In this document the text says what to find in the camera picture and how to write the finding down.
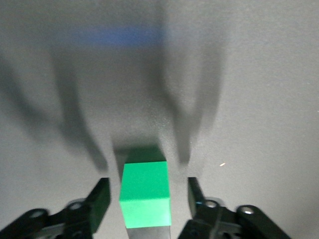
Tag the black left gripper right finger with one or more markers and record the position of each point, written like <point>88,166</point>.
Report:
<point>224,224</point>

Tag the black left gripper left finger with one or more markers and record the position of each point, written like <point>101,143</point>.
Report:
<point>74,219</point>

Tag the small green cube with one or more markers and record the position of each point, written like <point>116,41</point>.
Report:
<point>145,189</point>

